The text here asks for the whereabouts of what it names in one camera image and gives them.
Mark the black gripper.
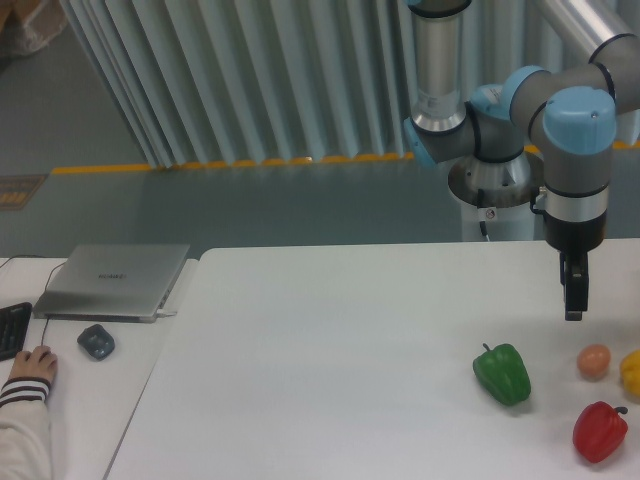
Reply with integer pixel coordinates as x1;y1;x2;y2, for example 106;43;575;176
543;213;606;321

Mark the red bell pepper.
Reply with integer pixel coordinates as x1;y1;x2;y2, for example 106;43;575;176
572;401;628;464

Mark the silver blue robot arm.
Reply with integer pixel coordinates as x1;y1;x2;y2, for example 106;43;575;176
404;1;639;321

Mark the white striped sleeve forearm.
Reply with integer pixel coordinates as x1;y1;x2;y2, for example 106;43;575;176
1;377;53;479

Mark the person's hand on mouse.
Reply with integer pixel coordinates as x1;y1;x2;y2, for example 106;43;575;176
8;345;58;386

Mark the brown egg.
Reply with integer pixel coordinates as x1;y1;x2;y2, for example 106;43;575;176
576;344;611;379

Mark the yellow bell pepper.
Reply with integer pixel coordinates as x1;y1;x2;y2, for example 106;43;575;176
619;350;640;397

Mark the green bell pepper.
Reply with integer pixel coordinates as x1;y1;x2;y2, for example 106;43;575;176
472;343;531;407

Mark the white folding screen partition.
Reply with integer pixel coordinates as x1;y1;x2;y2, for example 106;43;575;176
58;0;640;169

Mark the silver closed laptop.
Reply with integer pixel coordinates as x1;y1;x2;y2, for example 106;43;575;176
33;244;189;323

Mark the dark grey small dish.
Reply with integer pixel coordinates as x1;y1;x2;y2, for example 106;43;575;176
77;324;115;361

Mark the black keyboard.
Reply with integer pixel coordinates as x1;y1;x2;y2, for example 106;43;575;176
0;302;32;361

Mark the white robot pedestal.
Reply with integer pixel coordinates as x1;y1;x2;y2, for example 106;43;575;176
447;149;551;244

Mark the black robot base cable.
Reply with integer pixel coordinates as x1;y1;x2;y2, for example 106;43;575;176
475;187;492;244

